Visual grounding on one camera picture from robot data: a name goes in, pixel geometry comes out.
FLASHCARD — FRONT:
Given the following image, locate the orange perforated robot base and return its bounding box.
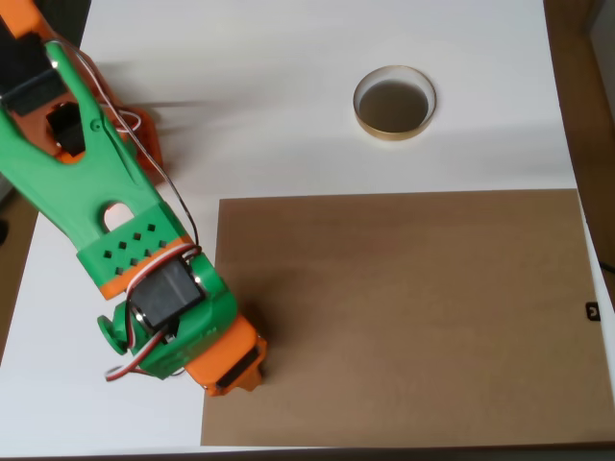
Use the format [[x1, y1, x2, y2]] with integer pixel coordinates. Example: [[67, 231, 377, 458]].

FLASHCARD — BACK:
[[112, 108, 169, 188]]

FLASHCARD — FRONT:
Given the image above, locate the shallow gold-rimmed round bowl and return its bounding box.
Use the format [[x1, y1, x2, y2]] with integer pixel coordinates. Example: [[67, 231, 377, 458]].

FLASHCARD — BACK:
[[353, 64, 438, 143]]

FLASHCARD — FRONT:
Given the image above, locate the brown rectangular board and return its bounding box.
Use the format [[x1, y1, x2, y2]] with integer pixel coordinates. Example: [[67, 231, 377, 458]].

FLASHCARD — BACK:
[[200, 188, 615, 449]]

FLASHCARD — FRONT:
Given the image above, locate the white red black servo cable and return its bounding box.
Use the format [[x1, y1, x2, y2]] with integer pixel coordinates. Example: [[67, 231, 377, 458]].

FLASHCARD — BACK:
[[47, 40, 203, 385]]

